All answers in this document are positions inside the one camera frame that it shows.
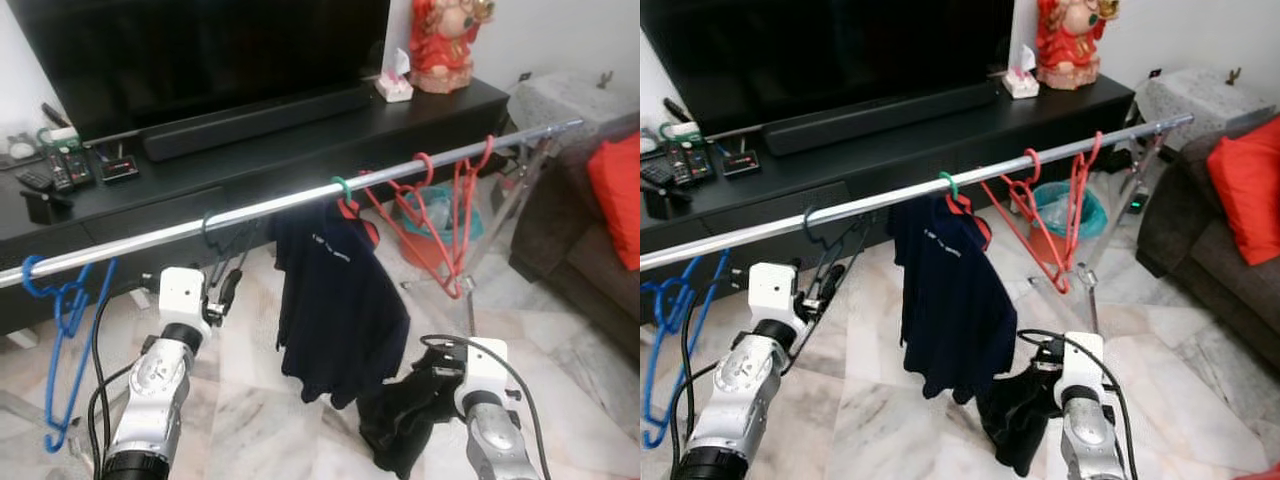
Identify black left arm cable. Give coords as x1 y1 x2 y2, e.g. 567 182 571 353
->
668 290 721 471
88 285 136 480

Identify silver metal clothes rack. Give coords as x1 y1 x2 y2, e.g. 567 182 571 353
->
0 118 586 336
640 113 1196 336

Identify black soundbar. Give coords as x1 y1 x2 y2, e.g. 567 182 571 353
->
762 80 1001 158
140 83 376 163

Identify black printed T-shirt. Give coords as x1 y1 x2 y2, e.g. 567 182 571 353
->
975 360 1066 478
357 345 471 479

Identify black pouch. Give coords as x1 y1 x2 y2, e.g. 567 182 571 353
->
20 190 73 226
643 185 693 221

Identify blue plastic hanger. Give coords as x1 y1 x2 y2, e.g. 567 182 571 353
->
640 250 731 449
20 255 119 454

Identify teal bin bag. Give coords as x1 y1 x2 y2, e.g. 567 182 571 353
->
395 183 486 246
1030 180 1108 241

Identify red laughing Buddha statue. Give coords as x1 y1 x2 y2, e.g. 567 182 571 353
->
1035 0 1121 91
408 0 496 96

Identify black plastic hanger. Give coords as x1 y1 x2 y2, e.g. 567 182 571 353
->
802 205 873 346
200 210 271 321

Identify black flat television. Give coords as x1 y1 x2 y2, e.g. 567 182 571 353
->
5 0 393 143
640 0 1013 136

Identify red waste bin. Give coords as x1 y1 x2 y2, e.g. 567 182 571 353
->
1035 225 1076 263
400 225 456 271

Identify dark brown fabric sofa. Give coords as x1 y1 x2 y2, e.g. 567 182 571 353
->
1135 115 1280 351
508 110 641 366

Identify navy polo shirt red trim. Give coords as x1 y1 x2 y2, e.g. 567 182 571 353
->
888 190 1019 406
270 195 411 409

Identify white tissue pack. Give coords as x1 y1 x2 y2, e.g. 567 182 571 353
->
375 47 416 104
1003 45 1041 99

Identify black box red display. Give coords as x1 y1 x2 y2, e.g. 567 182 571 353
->
100 152 141 184
722 146 763 178

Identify side table lace cloth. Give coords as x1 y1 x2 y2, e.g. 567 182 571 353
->
505 70 641 136
1135 68 1276 151

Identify red cushion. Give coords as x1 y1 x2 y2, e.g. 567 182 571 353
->
1205 115 1280 266
587 135 641 271

